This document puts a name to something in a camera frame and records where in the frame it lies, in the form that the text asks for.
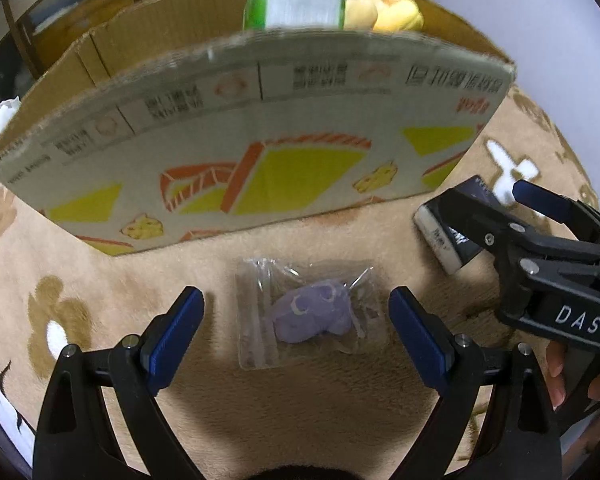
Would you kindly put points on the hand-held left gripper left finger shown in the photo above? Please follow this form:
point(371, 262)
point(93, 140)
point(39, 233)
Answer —
point(175, 340)

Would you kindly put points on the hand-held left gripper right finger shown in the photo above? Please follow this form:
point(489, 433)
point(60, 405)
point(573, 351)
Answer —
point(420, 340)

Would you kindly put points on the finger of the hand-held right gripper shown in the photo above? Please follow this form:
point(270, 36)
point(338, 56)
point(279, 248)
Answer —
point(470, 220)
point(540, 199)

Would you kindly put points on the black and white small box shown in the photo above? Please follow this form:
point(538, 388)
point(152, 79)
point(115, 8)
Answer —
point(445, 247)

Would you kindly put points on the purple plush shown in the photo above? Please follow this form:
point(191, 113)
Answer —
point(310, 310)

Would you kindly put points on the printed cardboard box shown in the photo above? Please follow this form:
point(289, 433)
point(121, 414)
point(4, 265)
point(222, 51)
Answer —
point(305, 110)

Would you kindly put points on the white pink soft item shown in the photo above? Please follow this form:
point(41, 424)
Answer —
point(2, 110)

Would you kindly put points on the person's right hand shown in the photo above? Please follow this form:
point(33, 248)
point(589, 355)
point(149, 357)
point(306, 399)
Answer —
point(557, 375)

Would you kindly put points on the brown flower print blanket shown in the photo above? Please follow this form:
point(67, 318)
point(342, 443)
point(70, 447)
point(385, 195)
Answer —
point(330, 410)

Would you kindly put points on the white cloth with black marks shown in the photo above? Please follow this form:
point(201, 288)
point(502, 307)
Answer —
point(0, 410)

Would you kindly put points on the yellow plush toy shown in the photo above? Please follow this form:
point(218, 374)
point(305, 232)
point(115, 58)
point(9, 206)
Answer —
point(390, 12)

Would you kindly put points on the wooden wardrobe with glass panels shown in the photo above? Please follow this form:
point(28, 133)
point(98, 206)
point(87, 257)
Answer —
point(55, 10)

